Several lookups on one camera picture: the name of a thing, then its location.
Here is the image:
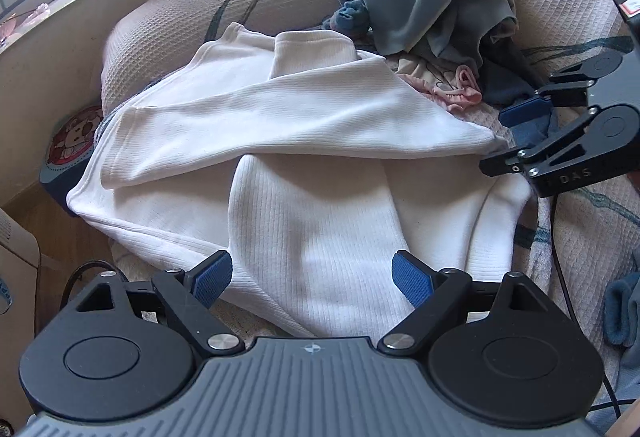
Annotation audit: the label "white appliance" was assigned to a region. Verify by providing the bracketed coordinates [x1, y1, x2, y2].
[0, 207, 41, 333]

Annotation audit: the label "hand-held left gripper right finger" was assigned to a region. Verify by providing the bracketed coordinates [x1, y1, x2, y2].
[377, 249, 548, 358]

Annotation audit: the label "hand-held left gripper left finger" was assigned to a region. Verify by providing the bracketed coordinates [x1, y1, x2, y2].
[75, 251, 246, 359]

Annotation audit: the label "white ribbed shirt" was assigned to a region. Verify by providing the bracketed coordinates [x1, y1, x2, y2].
[66, 22, 533, 338]

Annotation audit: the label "blue fuzzy sock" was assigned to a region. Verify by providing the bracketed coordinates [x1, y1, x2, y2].
[322, 0, 372, 38]
[603, 271, 640, 348]

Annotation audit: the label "black cable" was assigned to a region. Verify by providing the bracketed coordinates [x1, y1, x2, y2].
[547, 192, 640, 418]
[65, 261, 123, 303]

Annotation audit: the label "blue cartoon print stool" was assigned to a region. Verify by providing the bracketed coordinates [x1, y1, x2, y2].
[40, 104, 106, 218]

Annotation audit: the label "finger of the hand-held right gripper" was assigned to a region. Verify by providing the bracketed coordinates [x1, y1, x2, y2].
[479, 106, 630, 198]
[499, 61, 597, 128]

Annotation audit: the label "leaf print woven bedspread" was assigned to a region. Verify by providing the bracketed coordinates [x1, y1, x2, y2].
[95, 0, 640, 418]

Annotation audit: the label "pink garment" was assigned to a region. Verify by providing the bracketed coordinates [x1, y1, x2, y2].
[410, 67, 483, 115]

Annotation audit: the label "pink artificial flowers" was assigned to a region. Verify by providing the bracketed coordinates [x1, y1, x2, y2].
[0, 2, 53, 45]

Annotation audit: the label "woven pillow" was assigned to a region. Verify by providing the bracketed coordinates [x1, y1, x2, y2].
[100, 0, 401, 108]

